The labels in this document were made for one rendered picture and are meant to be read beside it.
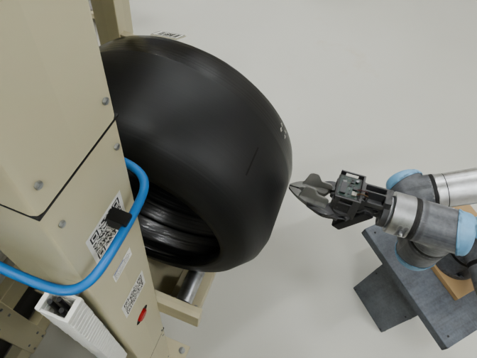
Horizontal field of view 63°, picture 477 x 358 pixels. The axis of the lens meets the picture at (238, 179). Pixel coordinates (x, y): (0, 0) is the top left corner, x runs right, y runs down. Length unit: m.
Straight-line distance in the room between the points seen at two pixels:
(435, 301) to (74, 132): 1.50
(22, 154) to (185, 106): 0.41
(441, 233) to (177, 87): 0.58
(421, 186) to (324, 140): 1.70
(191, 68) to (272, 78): 2.23
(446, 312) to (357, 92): 1.85
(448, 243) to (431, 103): 2.48
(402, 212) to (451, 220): 0.09
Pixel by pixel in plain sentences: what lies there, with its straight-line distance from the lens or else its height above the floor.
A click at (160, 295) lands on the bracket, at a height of 0.95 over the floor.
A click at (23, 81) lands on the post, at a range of 0.29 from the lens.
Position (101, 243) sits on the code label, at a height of 1.50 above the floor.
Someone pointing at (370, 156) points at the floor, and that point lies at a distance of 2.71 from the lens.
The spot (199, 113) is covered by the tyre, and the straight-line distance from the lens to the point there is 0.69.
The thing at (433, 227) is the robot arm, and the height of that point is 1.32.
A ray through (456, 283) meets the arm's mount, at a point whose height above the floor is 0.63.
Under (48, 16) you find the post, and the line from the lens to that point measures 0.30.
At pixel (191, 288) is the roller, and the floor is 0.92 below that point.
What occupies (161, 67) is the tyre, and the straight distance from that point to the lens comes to 0.74.
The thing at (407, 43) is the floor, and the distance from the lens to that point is 3.74.
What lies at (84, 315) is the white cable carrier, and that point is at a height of 1.38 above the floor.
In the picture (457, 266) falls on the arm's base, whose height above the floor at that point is 0.69.
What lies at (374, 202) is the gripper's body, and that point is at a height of 1.30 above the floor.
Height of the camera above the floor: 1.97
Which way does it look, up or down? 57 degrees down
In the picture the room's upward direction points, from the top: 12 degrees clockwise
